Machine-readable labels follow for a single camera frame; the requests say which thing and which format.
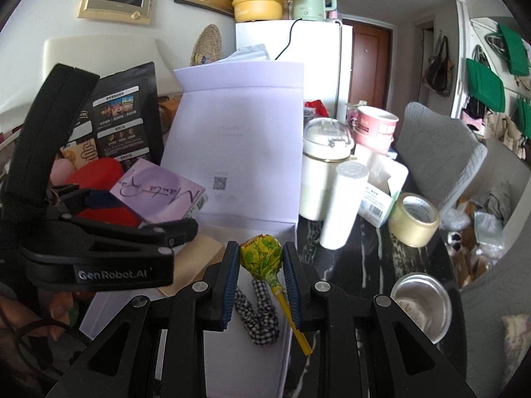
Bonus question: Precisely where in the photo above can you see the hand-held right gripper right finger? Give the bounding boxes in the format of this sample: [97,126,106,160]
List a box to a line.
[282,241,484,398]

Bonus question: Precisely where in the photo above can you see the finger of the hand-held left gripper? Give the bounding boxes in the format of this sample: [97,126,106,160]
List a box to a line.
[45,186,140,230]
[23,215,200,268]

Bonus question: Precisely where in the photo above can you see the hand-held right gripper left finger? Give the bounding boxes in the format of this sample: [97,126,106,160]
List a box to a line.
[45,240,242,398]

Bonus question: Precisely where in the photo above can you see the purple box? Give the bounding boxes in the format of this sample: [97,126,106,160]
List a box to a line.
[110,158,207,225]

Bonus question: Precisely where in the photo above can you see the yellow lollipop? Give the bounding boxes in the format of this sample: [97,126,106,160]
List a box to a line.
[240,234,313,356]

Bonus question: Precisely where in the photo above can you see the gold box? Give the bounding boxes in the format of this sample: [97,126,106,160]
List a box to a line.
[158,232,227,298]

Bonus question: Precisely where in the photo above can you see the black white gingham scrunchie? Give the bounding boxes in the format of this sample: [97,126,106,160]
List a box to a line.
[234,280,283,347]

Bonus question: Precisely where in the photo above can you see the white gift box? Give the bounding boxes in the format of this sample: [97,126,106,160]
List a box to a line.
[79,61,305,398]

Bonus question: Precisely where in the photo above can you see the person's left hand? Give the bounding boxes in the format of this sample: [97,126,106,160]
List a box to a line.
[0,289,80,341]

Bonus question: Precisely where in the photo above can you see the red container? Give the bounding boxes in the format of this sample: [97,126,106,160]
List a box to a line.
[62,160,139,227]

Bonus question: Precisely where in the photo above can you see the black pouch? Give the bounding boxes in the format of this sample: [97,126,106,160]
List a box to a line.
[62,61,164,166]

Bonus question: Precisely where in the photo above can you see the cream jar clear lid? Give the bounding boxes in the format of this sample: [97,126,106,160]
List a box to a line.
[299,117,355,221]

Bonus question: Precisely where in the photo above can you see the cream rounded panel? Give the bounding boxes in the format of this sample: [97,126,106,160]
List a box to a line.
[0,37,182,112]

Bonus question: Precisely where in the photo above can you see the metal bowl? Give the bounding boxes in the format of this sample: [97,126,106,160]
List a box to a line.
[390,273,453,344]

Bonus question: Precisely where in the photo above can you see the clear tape roll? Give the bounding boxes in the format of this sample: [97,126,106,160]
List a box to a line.
[388,193,440,247]

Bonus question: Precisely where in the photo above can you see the white tissue box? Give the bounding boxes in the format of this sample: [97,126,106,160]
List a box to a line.
[357,149,409,228]

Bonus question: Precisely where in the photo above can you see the woven fan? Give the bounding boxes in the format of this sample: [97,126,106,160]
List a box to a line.
[190,24,221,67]

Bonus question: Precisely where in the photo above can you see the pink paper cups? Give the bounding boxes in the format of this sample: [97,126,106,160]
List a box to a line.
[352,105,400,156]

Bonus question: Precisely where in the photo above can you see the grey leaf-patterned chair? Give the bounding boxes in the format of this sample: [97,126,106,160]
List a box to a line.
[460,253,531,398]
[394,101,488,212]

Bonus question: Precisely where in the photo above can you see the pile of plastic bags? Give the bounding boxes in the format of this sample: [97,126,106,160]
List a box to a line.
[446,182,514,283]

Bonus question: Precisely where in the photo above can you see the printed pillow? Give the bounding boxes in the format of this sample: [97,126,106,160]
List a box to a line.
[501,314,530,367]

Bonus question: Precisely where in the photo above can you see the white fridge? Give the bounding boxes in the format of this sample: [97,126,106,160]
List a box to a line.
[236,20,353,123]

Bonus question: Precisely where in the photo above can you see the brown door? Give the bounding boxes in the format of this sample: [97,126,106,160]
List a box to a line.
[342,21,393,110]

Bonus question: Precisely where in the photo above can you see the yellow pot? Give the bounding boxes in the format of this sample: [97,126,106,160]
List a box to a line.
[231,0,310,22]

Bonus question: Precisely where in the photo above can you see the dark hanging bag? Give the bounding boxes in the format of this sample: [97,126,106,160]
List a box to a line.
[423,35,455,96]

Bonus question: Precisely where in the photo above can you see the cream tote bag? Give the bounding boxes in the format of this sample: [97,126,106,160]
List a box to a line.
[483,112,523,151]

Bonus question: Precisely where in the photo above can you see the large green tote bag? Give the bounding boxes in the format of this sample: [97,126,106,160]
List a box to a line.
[465,58,506,112]

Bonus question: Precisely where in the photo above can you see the black cable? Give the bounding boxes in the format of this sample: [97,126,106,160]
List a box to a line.
[274,19,302,61]

